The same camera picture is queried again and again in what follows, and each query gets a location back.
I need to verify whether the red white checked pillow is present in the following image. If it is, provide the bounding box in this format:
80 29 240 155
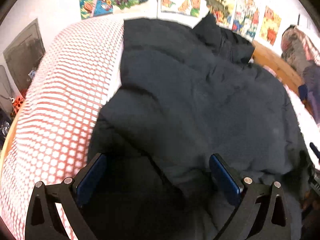
1 18 124 239

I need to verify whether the orange toy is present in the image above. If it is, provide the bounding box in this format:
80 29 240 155
10 96 24 118

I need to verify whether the blue bagged quilt bundle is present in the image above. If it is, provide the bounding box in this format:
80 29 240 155
298 63 320 125

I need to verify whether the grey framed wall panel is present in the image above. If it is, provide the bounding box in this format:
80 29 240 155
3 20 46 92

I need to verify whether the pink dotted bed sheet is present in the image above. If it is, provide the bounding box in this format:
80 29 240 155
263 65 320 171

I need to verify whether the yellow chick drawing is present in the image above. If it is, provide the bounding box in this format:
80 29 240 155
259 6 281 46

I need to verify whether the black padded jacket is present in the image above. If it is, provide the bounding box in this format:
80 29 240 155
88 15 307 239

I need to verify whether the wooden bed frame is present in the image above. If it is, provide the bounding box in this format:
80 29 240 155
251 39 313 116

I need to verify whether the colourful doodle drawing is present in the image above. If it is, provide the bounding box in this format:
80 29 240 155
232 0 259 41

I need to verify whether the pink folded blanket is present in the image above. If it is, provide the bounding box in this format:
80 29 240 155
280 25 319 76

